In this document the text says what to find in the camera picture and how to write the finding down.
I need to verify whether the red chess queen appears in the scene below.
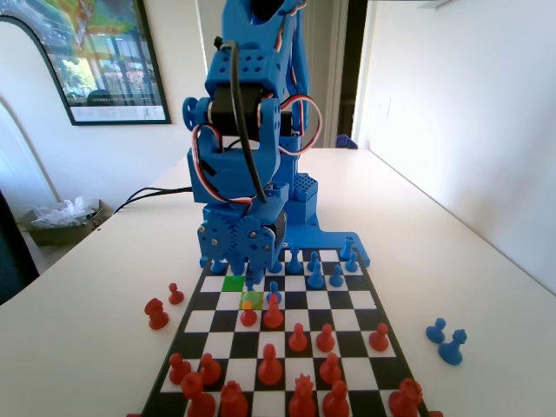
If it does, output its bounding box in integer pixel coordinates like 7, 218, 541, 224
288, 374, 317, 417

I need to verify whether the captured red pawn upper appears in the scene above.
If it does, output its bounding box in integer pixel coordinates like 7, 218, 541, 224
143, 297, 171, 332

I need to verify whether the black and white chessboard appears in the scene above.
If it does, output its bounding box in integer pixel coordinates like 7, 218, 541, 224
136, 247, 431, 417

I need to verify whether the cardboard box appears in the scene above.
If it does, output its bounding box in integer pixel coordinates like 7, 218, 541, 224
19, 197, 106, 248

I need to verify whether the clear plastic bag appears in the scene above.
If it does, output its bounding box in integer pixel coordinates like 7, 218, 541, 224
30, 195, 99, 229

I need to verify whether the dark fabric chair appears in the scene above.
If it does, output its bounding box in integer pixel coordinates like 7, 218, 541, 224
0, 189, 41, 308

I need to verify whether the black power cable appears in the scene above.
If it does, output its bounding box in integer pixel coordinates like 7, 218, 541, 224
111, 185, 195, 217

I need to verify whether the blue base plate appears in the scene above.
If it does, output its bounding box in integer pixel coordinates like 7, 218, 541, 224
281, 223, 374, 269

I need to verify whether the white red servo wire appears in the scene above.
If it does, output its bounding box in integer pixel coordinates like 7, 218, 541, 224
191, 123, 255, 206
277, 95, 324, 156

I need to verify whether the black camera cable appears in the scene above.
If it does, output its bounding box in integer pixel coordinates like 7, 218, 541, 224
227, 40, 268, 204

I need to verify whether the framed wall poster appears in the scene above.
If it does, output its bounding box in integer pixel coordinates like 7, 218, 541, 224
0, 0, 173, 128

